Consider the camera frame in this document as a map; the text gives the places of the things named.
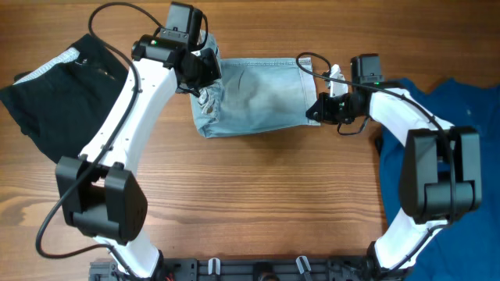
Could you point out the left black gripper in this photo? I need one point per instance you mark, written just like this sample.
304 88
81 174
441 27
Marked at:
213 72

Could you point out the white rail clip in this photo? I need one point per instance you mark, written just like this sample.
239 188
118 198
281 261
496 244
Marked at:
214 267
304 268

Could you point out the right white rail clip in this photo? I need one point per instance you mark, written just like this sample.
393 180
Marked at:
304 268

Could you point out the light blue denim shorts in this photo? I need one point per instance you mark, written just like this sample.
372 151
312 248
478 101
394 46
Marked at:
254 96

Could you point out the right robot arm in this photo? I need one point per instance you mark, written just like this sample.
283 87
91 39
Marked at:
440 179

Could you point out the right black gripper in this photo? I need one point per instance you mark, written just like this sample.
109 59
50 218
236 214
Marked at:
326 112

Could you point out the left white rail clip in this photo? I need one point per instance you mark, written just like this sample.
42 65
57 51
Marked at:
214 267

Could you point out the dark blue t-shirt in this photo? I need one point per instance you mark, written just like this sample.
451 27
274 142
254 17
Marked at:
469 250

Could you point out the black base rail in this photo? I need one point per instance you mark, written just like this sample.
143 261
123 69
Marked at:
328 269

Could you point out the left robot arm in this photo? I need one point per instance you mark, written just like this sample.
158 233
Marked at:
99 193

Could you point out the folded black garment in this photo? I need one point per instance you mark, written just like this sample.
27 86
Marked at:
61 105

